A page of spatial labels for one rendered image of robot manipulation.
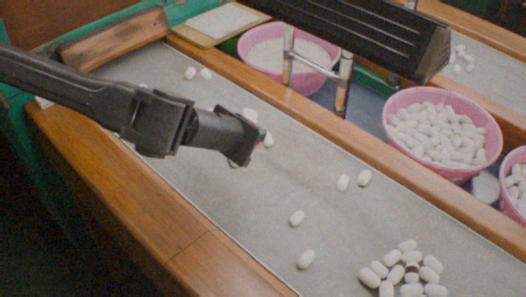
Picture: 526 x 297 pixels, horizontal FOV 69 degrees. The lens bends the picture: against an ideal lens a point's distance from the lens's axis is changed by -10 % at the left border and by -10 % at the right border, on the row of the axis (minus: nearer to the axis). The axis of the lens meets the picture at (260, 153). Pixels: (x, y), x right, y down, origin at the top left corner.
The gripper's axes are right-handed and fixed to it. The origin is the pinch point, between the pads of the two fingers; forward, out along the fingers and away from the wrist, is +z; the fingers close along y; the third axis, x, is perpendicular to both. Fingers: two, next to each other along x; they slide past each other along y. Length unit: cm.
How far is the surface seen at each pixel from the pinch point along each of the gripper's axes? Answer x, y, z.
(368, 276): 8.1, -28.4, -0.2
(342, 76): -17.1, -1.4, 14.0
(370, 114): -13.2, -1.4, 37.4
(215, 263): 17.1, -10.4, -11.7
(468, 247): -1.6, -38.0, 14.5
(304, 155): 0.0, -3.2, 12.1
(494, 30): -55, -12, 73
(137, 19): -8, 50, 3
